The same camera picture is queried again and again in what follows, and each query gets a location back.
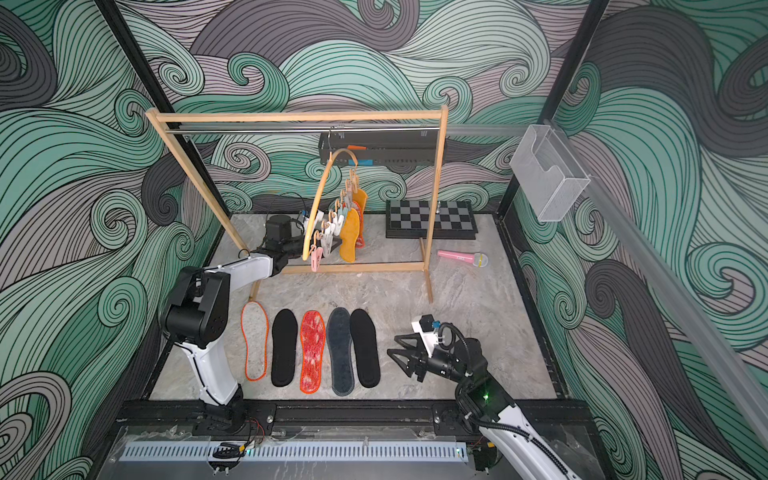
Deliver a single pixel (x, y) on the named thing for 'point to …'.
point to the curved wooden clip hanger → (331, 209)
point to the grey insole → (338, 334)
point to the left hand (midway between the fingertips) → (335, 234)
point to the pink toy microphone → (478, 259)
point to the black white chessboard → (411, 219)
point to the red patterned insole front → (254, 319)
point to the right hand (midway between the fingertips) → (394, 345)
